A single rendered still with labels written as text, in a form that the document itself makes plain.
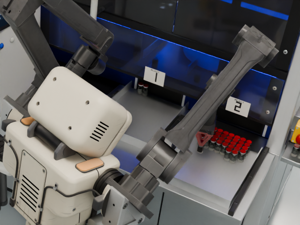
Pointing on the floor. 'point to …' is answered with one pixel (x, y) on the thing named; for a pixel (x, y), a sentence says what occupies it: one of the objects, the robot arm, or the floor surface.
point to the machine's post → (278, 136)
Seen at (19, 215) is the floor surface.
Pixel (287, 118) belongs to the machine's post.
